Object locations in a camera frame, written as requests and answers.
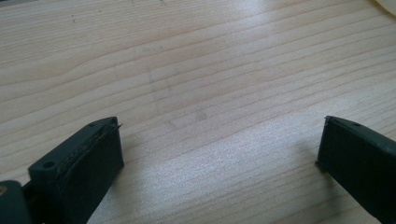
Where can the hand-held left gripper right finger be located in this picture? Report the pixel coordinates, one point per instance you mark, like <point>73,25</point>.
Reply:
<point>361,158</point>

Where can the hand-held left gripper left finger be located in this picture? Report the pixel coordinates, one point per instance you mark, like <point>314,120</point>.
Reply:
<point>81,168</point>

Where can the pale yellow object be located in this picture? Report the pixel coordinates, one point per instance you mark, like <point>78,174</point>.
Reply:
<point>388,5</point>

